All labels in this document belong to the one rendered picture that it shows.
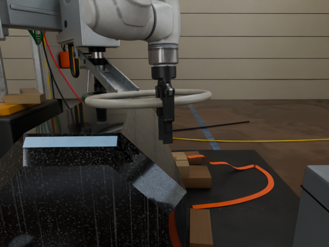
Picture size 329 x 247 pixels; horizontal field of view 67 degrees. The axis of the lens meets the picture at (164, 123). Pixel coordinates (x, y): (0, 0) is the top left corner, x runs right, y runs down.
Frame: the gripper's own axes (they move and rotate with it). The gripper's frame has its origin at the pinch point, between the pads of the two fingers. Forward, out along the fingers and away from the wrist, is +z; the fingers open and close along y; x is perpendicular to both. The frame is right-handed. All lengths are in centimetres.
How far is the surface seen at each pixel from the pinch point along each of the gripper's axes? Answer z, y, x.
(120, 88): -10, 55, 7
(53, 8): -63, 126, 42
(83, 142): 3.7, 10.4, 25.3
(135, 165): 12.1, 5.2, 9.1
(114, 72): -18, 73, 8
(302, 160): 77, 121, -184
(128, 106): -8.7, 1.5, 11.0
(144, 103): -9.4, -0.4, 6.5
